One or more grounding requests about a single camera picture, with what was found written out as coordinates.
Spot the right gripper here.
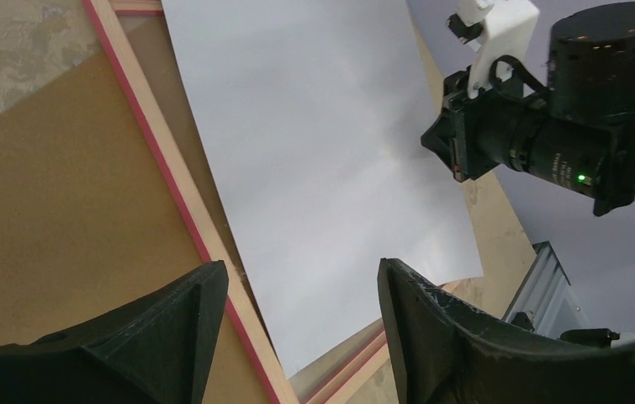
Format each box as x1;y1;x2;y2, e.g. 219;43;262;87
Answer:
421;67;524;183

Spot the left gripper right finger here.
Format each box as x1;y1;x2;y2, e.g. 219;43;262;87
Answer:
378;258;635;403

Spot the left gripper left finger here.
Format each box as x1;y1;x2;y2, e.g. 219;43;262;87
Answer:
0;261;229;403

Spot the pink picture frame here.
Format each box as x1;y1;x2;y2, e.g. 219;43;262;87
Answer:
82;0;463;404

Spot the landscape photo print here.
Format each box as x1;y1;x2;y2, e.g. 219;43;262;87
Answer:
161;0;484;379

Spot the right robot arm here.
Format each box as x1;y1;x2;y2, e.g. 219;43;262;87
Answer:
421;1;635;216

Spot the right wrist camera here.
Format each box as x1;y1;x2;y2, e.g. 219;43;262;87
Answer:
447;0;540;99

